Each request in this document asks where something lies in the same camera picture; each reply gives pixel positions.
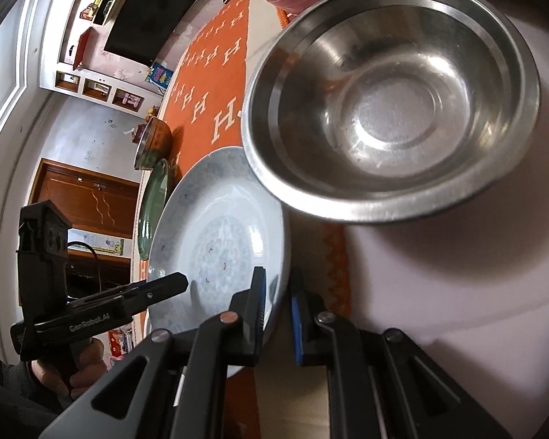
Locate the green ceramic plate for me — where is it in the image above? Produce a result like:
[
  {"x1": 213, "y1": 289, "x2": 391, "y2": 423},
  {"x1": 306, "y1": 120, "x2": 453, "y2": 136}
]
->
[{"x1": 138, "y1": 159, "x2": 174, "y2": 260}]

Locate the blue patterned ceramic plate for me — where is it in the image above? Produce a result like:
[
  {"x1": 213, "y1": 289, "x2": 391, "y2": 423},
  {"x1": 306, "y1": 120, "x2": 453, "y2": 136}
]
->
[{"x1": 145, "y1": 147, "x2": 292, "y2": 379}]

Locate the person's left hand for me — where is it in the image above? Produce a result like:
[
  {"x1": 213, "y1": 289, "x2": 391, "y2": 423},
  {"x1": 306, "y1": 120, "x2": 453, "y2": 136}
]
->
[{"x1": 31, "y1": 338, "x2": 107, "y2": 399}]

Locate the brown wooden door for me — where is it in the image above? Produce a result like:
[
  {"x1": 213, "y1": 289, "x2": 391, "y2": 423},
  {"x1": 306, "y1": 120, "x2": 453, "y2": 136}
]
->
[{"x1": 28, "y1": 159, "x2": 139, "y2": 239}]

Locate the small orange steel bowl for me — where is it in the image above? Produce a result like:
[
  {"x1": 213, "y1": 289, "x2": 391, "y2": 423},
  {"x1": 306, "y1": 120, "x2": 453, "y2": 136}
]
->
[{"x1": 134, "y1": 117, "x2": 173, "y2": 170}]

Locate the orange H pattern blanket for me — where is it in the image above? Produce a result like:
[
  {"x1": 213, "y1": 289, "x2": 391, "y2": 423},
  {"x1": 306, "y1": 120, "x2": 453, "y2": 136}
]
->
[{"x1": 158, "y1": 0, "x2": 351, "y2": 438}]

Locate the large steel bowl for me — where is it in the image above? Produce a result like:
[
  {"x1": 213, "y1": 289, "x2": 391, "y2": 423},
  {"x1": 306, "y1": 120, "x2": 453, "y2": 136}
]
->
[{"x1": 242, "y1": 0, "x2": 541, "y2": 223}]

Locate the white wall shelf unit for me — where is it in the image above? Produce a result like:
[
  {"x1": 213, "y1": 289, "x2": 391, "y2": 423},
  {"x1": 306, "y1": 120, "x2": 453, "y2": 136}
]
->
[{"x1": 39, "y1": 0, "x2": 161, "y2": 119}]

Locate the black wall television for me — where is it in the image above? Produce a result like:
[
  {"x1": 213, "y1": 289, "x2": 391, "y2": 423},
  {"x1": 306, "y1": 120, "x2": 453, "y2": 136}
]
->
[{"x1": 104, "y1": 0, "x2": 198, "y2": 67}]

